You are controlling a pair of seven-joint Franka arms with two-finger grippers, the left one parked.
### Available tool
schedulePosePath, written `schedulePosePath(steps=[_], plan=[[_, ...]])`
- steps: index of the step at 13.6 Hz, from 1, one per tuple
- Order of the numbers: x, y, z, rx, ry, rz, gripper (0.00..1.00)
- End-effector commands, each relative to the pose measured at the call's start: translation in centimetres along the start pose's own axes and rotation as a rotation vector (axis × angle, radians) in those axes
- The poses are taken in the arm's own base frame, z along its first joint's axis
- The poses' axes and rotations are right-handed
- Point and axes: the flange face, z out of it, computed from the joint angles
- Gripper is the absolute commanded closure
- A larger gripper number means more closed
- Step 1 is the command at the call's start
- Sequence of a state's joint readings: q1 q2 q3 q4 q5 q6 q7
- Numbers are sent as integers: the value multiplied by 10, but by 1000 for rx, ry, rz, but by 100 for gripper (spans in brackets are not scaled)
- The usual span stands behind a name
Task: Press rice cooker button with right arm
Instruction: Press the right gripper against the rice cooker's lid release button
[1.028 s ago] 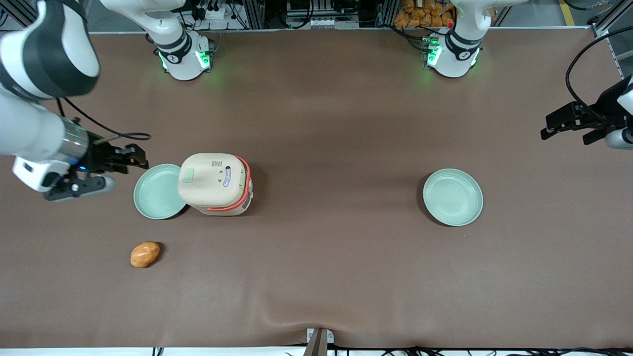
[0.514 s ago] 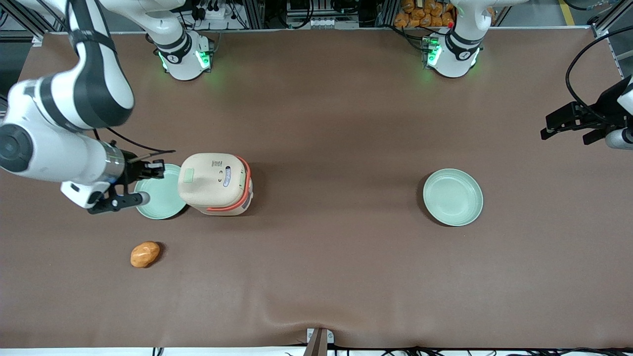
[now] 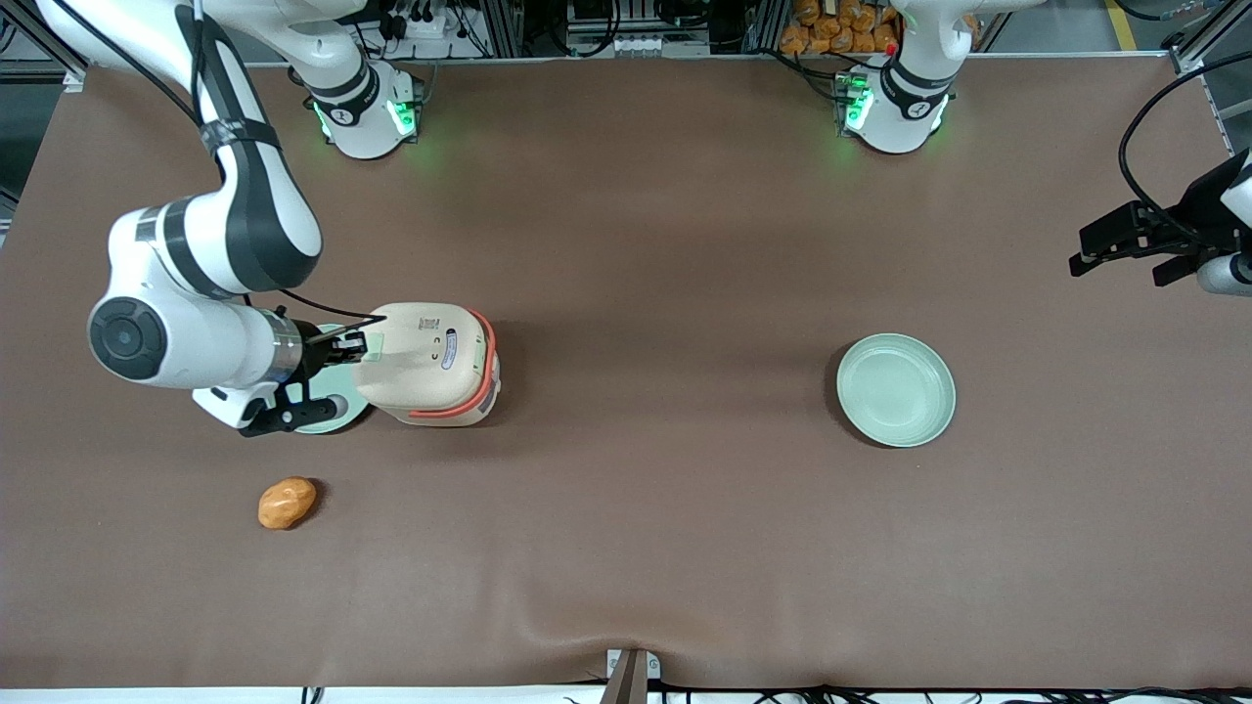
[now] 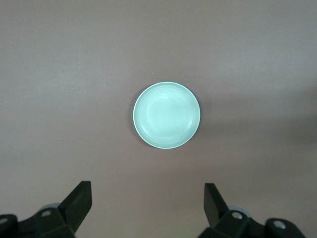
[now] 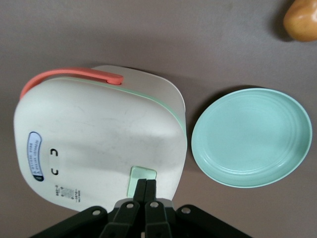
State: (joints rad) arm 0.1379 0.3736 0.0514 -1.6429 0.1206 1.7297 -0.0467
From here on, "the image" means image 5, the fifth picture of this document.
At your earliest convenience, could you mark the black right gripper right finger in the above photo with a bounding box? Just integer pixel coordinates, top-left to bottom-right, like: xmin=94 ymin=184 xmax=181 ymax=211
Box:
xmin=145 ymin=179 xmax=174 ymax=238

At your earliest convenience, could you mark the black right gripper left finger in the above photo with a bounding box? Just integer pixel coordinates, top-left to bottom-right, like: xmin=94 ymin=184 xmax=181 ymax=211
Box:
xmin=100 ymin=179 xmax=147 ymax=238

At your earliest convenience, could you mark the cream rice cooker orange handle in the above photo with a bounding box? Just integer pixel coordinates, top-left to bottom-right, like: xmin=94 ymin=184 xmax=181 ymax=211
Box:
xmin=13 ymin=64 xmax=187 ymax=213

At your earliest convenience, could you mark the pale green round plate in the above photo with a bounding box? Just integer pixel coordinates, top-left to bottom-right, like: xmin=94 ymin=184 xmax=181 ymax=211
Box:
xmin=190 ymin=88 xmax=313 ymax=188

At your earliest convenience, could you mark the brown table mat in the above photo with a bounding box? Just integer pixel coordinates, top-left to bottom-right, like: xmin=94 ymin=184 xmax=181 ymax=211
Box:
xmin=0 ymin=0 xmax=317 ymax=238

